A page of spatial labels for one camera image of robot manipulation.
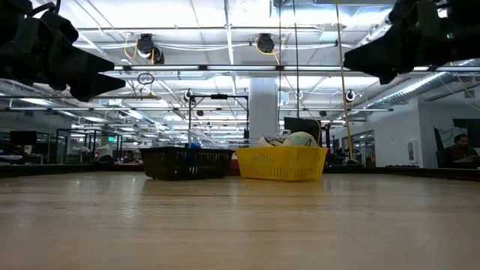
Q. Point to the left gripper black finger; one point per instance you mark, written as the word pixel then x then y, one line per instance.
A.
pixel 97 87
pixel 86 62

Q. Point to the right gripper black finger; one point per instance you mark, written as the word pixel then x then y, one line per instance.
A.
pixel 390 77
pixel 386 52

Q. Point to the red snack packet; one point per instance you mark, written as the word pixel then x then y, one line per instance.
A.
pixel 234 167

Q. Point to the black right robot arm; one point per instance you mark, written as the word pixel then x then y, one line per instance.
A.
pixel 468 33

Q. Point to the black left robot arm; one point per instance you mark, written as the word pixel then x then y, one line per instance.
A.
pixel 11 7

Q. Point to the seated person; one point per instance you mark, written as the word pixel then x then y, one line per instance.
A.
pixel 459 152

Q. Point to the black mesh panel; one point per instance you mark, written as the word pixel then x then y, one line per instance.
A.
pixel 300 127

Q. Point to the black plastic basket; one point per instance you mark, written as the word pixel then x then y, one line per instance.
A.
pixel 187 165

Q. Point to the white building column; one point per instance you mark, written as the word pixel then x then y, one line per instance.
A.
pixel 262 112

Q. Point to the yellow plastic basket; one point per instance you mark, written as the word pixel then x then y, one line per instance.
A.
pixel 281 165

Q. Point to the long ceiling light bar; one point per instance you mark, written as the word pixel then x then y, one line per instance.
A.
pixel 240 68

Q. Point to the black aluminium table frame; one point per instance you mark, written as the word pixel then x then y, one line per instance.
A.
pixel 56 169

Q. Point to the black gantry frame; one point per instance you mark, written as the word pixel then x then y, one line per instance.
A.
pixel 219 96

